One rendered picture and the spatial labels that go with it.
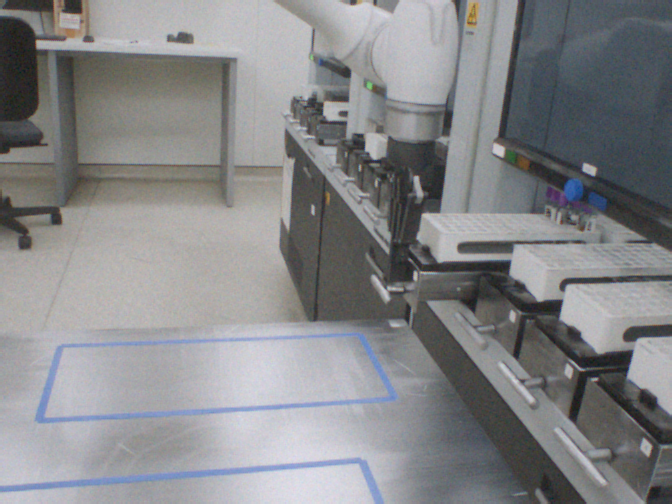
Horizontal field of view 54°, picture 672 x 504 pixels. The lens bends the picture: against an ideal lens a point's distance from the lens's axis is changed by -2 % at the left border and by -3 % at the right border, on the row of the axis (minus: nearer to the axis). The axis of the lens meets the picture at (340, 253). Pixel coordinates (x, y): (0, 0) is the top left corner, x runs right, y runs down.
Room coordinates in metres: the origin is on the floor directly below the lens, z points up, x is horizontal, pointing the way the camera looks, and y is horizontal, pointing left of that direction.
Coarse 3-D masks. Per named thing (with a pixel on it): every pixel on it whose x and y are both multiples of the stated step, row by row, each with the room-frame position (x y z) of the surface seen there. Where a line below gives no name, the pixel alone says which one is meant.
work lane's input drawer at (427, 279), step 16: (416, 240) 1.09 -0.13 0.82; (416, 256) 1.01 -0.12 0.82; (416, 272) 0.98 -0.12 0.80; (432, 272) 0.98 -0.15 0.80; (448, 272) 0.98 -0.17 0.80; (464, 272) 0.99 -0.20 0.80; (480, 272) 0.99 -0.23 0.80; (496, 272) 1.00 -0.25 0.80; (384, 288) 1.02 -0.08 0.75; (400, 288) 1.03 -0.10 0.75; (416, 288) 0.98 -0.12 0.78; (432, 288) 0.97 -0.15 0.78; (448, 288) 0.98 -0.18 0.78; (464, 288) 0.99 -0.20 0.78; (416, 304) 0.97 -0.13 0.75
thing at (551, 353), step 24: (528, 336) 0.82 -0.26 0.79; (552, 336) 0.77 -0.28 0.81; (576, 336) 0.76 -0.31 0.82; (528, 360) 0.80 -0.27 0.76; (552, 360) 0.75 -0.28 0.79; (576, 360) 0.72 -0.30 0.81; (600, 360) 0.72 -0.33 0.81; (624, 360) 0.73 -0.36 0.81; (528, 384) 0.75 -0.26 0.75; (552, 384) 0.74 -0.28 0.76; (576, 384) 0.70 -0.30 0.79
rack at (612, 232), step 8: (600, 216) 1.18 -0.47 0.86; (600, 224) 1.12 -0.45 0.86; (608, 224) 1.13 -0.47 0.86; (616, 224) 1.14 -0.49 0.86; (608, 232) 1.09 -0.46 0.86; (616, 232) 1.08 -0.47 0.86; (624, 232) 1.08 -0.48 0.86; (632, 232) 1.09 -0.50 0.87; (608, 240) 1.09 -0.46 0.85; (616, 240) 1.08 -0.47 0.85; (624, 240) 1.08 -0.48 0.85; (632, 240) 1.20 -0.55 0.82; (640, 240) 1.20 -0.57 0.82; (648, 240) 1.21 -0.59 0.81
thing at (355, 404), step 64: (384, 320) 0.76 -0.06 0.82; (0, 384) 0.55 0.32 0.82; (64, 384) 0.56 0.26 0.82; (128, 384) 0.57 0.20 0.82; (192, 384) 0.58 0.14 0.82; (256, 384) 0.59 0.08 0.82; (320, 384) 0.60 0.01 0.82; (384, 384) 0.61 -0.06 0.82; (448, 384) 0.62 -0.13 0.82; (0, 448) 0.45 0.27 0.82; (64, 448) 0.46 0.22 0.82; (128, 448) 0.47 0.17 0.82; (192, 448) 0.48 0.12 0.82; (256, 448) 0.48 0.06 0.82; (320, 448) 0.49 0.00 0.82; (384, 448) 0.50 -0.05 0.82; (448, 448) 0.51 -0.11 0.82
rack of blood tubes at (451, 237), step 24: (432, 216) 1.09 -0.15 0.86; (456, 216) 1.10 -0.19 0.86; (480, 216) 1.11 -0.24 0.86; (504, 216) 1.12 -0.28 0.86; (528, 216) 1.14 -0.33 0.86; (432, 240) 1.03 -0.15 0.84; (456, 240) 1.00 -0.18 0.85; (480, 240) 1.01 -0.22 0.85; (504, 240) 1.13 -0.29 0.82; (528, 240) 1.11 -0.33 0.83; (600, 240) 1.07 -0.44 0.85
